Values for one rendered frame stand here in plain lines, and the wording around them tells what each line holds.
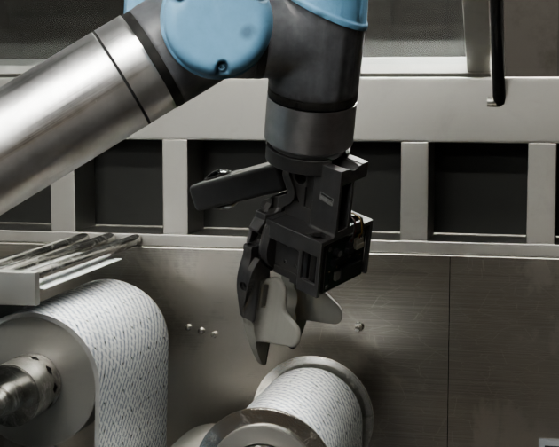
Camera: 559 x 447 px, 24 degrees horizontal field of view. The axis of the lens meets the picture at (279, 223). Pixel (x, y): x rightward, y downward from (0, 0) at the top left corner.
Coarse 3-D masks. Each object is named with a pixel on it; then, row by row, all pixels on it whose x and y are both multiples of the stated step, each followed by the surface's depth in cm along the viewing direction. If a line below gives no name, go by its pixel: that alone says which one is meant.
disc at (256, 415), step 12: (252, 408) 130; (264, 408) 129; (228, 420) 130; (240, 420) 130; (252, 420) 130; (264, 420) 129; (276, 420) 129; (288, 420) 129; (300, 420) 129; (216, 432) 131; (228, 432) 130; (300, 432) 129; (312, 432) 128; (204, 444) 131; (216, 444) 131; (312, 444) 128; (324, 444) 128
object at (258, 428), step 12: (240, 432) 129; (252, 432) 129; (264, 432) 129; (276, 432) 129; (288, 432) 129; (228, 444) 130; (240, 444) 129; (276, 444) 129; (288, 444) 128; (300, 444) 128
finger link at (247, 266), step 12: (252, 252) 111; (240, 264) 111; (252, 264) 111; (240, 276) 111; (252, 276) 111; (264, 276) 112; (240, 288) 112; (252, 288) 112; (240, 300) 113; (252, 300) 113; (240, 312) 114; (252, 312) 113
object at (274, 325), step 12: (264, 288) 113; (276, 288) 112; (264, 300) 113; (276, 300) 112; (264, 312) 113; (276, 312) 113; (252, 324) 113; (264, 324) 114; (276, 324) 113; (288, 324) 112; (252, 336) 114; (264, 336) 114; (276, 336) 113; (288, 336) 112; (300, 336) 112; (252, 348) 115; (264, 348) 116; (264, 360) 117
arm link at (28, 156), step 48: (192, 0) 85; (240, 0) 85; (96, 48) 87; (144, 48) 86; (192, 48) 85; (240, 48) 85; (0, 96) 87; (48, 96) 86; (96, 96) 86; (144, 96) 87; (192, 96) 89; (0, 144) 85; (48, 144) 86; (96, 144) 88; (0, 192) 86
